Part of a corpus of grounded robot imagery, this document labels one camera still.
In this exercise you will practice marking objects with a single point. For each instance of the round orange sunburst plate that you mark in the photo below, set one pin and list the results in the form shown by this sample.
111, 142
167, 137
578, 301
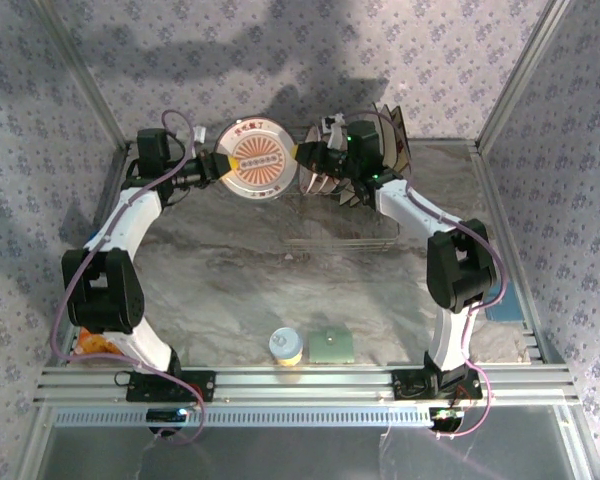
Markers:
257, 150

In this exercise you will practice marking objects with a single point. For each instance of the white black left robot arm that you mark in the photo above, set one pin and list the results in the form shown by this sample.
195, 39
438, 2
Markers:
125, 220

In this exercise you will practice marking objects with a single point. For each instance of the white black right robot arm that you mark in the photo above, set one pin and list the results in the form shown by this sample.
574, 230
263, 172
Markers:
405, 200

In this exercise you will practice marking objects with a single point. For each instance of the square floral plate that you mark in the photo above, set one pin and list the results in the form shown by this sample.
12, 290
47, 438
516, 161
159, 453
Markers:
405, 150

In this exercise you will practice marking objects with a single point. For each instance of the orange snack bag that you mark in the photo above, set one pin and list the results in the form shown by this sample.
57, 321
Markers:
92, 342

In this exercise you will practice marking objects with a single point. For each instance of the yellow can with grey lid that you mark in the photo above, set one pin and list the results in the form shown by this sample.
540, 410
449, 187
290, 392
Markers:
286, 345

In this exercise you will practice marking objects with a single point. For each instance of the green square pad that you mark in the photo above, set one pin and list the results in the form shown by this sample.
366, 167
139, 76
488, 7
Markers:
330, 347

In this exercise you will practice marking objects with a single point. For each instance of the blue square pad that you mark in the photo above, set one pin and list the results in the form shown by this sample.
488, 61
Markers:
505, 312

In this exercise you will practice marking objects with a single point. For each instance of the black controller board with LED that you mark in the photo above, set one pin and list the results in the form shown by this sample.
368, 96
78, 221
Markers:
445, 416
165, 415

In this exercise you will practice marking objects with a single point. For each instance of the aluminium corner post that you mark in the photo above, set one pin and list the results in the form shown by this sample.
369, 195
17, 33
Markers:
522, 75
84, 75

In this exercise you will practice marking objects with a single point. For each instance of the aluminium side frame rail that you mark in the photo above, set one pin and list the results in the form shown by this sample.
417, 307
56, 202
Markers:
491, 190

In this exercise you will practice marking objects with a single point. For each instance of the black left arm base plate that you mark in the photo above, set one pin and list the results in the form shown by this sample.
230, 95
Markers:
209, 387

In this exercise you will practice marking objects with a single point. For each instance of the aluminium front frame rail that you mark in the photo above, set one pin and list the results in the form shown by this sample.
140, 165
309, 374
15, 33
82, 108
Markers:
305, 385

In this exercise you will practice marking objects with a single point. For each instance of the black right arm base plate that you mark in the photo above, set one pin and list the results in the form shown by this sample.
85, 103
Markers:
402, 387

